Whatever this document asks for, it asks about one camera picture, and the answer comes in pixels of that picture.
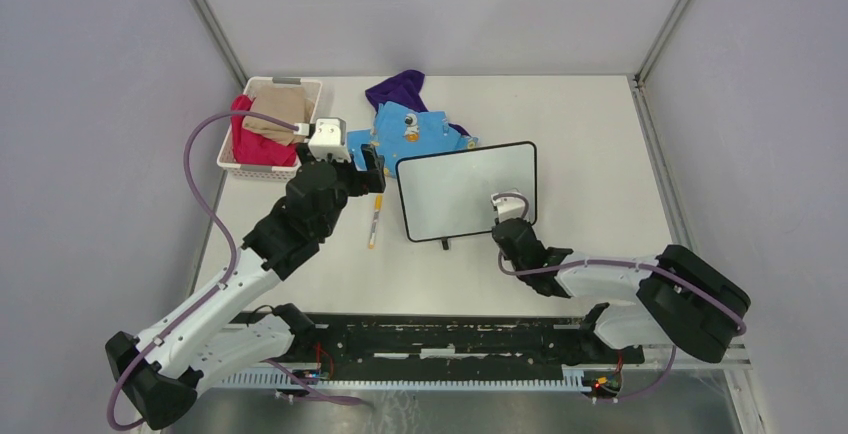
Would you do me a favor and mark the black framed whiteboard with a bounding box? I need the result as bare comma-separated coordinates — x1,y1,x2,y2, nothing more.
396,141,539,243

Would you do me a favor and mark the blue patterned cloth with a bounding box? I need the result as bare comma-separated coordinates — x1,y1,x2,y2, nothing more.
347,102,479,177

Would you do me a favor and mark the beige folded cloth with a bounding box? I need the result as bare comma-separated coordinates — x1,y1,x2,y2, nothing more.
242,85,315,146

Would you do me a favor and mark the white marker pen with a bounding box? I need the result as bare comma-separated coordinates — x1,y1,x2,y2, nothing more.
368,194,383,250

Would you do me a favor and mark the white plastic basket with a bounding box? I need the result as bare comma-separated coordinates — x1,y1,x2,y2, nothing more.
217,77,323,182

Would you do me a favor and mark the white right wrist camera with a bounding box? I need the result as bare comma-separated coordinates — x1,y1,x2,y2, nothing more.
491,191,530,224

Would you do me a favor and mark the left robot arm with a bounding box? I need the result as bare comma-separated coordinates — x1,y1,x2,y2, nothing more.
105,144,385,431

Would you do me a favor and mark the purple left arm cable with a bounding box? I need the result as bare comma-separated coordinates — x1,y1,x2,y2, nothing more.
106,110,313,432

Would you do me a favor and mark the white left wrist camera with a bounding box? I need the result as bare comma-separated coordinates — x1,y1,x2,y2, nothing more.
307,117,351,163

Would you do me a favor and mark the purple cloth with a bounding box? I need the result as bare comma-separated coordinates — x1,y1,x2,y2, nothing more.
365,69,472,137

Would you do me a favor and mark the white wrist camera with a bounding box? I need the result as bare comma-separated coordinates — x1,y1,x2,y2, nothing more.
307,117,351,163
491,191,530,224

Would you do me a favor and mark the white cable duct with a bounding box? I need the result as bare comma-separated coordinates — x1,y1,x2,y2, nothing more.
216,366,591,393

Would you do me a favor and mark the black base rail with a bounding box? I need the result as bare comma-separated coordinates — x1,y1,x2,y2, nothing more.
274,313,645,383

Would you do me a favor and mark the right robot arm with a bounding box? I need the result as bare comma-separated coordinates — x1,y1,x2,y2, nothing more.
491,218,751,363

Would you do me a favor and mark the red cloth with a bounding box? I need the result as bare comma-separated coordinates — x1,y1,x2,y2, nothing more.
231,95,297,167

